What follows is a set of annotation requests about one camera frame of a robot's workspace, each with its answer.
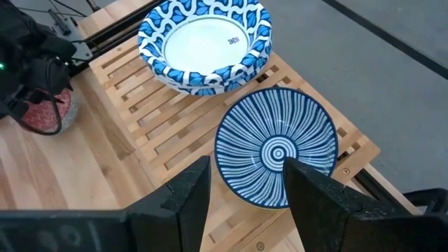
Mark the red patterned ceramic bowl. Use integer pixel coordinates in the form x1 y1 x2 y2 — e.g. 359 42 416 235
19 87 79 136

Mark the slatted wooden shelf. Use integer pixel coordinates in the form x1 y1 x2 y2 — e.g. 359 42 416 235
88 34 382 252

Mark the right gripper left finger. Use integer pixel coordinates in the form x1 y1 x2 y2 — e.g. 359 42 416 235
0 155 212 252

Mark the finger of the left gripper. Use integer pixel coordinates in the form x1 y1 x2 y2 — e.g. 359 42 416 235
19 89 66 105
0 99 31 120

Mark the navy striped ceramic bowl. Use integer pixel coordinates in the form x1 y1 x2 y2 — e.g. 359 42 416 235
213 86 340 210

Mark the blue patterned paper bowl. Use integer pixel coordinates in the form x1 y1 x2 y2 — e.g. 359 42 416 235
146 41 274 97
137 0 273 88

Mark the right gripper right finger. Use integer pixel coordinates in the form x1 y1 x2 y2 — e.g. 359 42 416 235
282 157 448 252

